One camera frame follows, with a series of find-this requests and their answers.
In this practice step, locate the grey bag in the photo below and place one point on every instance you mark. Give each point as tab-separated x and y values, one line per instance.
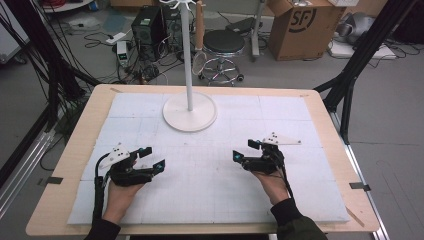
356	26

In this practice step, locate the black tape piece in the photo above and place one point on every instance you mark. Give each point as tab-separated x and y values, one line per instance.
50	181
359	186

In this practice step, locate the grey metal post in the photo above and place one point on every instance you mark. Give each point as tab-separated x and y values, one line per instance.
256	30

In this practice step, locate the light wooden table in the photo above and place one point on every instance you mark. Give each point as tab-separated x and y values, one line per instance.
66	200

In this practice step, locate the white hook stand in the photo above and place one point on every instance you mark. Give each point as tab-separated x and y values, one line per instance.
189	113

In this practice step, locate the black tripod stand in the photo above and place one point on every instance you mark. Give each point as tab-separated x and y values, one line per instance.
353	66

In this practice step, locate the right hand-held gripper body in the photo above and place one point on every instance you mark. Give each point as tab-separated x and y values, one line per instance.
266	163

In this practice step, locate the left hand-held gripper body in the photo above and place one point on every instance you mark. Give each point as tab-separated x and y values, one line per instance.
128	176

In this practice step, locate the cardboard box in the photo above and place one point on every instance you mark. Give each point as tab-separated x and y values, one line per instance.
301	33

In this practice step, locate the black round stool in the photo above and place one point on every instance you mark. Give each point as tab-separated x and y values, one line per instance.
222	41

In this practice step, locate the white device with green display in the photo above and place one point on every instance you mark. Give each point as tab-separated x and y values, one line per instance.
122	53

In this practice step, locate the person's right hand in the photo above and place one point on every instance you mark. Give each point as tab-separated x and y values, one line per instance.
275	190

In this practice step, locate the black computer tower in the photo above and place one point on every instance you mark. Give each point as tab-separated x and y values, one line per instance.
146	33

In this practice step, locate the white power strip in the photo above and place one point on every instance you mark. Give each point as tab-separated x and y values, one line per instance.
115	38

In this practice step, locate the aluminium rail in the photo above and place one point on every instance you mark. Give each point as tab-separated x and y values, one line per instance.
23	173
366	186

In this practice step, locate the white gridded foam mat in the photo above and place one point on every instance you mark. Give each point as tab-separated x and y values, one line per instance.
200	200

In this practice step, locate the white flat board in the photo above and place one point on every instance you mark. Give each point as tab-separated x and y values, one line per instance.
363	51

